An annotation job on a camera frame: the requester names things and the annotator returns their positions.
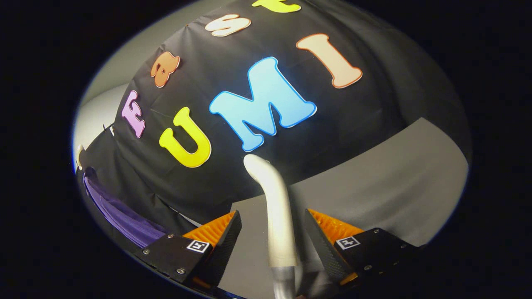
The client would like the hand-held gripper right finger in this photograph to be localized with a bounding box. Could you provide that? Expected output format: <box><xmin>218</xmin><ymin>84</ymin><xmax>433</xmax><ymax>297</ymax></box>
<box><xmin>305</xmin><ymin>209</ymin><xmax>420</xmax><ymax>287</ymax></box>

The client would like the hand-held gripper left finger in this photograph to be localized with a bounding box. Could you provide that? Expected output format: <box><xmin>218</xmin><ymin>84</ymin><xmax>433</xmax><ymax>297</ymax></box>
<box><xmin>133</xmin><ymin>210</ymin><xmax>242</xmax><ymax>289</ymax></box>

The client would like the purple corduroy jacket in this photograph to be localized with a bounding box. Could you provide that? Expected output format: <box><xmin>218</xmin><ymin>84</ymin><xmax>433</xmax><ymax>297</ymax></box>
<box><xmin>83</xmin><ymin>168</ymin><xmax>169</xmax><ymax>249</ymax></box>

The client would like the grey drawer cabinet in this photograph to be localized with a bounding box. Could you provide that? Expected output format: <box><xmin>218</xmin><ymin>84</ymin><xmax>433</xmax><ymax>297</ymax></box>
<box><xmin>218</xmin><ymin>117</ymin><xmax>470</xmax><ymax>299</ymax></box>

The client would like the white steamer hose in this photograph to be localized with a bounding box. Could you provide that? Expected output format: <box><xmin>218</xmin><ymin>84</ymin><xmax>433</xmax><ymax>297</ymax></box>
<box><xmin>272</xmin><ymin>266</ymin><xmax>305</xmax><ymax>299</ymax></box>

